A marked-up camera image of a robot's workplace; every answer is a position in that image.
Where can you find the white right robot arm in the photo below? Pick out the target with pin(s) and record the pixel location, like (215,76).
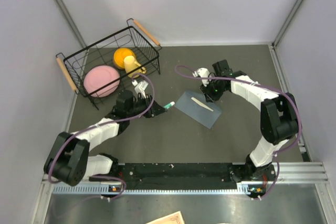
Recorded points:
(278,120)

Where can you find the cream paper letter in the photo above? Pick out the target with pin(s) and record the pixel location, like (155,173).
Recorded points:
(201,104)

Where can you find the green white glue stick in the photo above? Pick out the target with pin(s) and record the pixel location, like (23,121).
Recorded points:
(169,105)

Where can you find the orange bowl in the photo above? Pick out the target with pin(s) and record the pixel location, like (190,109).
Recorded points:
(119,55)

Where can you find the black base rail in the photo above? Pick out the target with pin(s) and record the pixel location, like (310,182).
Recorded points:
(188,175)

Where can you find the pale yellow mug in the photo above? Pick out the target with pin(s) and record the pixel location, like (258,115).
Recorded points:
(132,67)

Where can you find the grey slotted cable duct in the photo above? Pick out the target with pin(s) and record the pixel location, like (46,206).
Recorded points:
(114,189)

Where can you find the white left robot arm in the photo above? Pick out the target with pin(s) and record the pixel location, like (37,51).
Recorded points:
(69,160)

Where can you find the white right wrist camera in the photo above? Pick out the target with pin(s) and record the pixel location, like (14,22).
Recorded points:
(205,74)

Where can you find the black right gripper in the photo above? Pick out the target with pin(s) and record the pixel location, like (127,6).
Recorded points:
(209,97)

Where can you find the black wire dish basket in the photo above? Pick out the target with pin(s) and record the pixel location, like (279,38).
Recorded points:
(103,52)

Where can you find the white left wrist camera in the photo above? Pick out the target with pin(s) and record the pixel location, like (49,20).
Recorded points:
(140,88)

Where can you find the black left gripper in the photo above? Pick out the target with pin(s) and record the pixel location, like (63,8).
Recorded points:
(155,109)

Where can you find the grey blue envelope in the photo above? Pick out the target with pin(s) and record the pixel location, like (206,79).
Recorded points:
(196,112)

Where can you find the brown patterned paper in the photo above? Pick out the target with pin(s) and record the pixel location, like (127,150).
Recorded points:
(174,218)

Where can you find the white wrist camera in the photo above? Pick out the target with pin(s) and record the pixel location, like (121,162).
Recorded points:
(205,74)
(140,88)

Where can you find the pink plate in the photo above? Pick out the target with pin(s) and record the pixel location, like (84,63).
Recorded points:
(101,81)

